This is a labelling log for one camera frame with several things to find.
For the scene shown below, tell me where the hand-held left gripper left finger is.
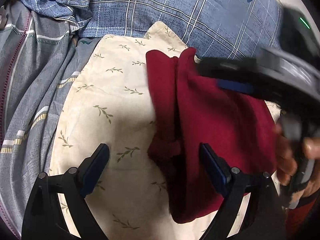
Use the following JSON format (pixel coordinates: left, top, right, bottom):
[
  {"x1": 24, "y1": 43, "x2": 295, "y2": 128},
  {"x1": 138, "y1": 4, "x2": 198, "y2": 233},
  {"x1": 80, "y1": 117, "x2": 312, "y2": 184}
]
[{"x1": 21, "y1": 143, "x2": 110, "y2": 240}]

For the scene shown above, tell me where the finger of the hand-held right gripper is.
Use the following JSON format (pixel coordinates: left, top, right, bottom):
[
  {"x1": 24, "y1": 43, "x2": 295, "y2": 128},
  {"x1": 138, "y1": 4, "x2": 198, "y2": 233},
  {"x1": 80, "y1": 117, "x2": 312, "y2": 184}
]
[
  {"x1": 217, "y1": 78, "x2": 267, "y2": 99},
  {"x1": 197, "y1": 56, "x2": 265, "y2": 80}
]

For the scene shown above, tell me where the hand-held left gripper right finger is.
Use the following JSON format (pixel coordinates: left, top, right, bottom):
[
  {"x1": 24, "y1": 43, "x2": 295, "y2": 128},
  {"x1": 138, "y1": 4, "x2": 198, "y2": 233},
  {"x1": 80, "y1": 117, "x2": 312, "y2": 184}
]
[{"x1": 199, "y1": 143, "x2": 287, "y2": 240}]

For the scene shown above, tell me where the dark red knit garment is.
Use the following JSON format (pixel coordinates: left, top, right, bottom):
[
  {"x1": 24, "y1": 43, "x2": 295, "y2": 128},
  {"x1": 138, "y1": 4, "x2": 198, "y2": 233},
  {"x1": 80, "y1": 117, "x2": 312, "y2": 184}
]
[{"x1": 146, "y1": 47, "x2": 280, "y2": 224}]

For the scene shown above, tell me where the person's right hand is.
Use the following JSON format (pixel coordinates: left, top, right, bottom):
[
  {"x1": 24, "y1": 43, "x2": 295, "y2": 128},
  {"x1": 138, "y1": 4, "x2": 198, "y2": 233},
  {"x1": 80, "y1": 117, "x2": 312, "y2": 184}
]
[{"x1": 274, "y1": 122, "x2": 320, "y2": 202}]

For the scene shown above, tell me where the blue plaid quilt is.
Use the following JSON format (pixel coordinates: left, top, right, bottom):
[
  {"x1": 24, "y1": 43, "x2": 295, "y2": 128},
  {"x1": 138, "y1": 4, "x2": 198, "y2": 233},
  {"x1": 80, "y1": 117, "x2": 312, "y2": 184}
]
[{"x1": 19, "y1": 0, "x2": 288, "y2": 63}]

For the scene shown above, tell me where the cream leaf-print cloth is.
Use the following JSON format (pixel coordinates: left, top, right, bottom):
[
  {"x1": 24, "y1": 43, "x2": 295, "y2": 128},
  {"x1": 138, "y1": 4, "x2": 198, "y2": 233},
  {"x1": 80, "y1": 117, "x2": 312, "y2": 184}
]
[{"x1": 49, "y1": 21, "x2": 283, "y2": 240}]

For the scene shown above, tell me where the grey striped bedsheet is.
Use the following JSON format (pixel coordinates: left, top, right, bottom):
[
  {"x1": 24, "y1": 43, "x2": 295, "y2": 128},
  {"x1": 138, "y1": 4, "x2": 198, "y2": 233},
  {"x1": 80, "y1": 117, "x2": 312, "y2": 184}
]
[{"x1": 0, "y1": 2, "x2": 100, "y2": 238}]

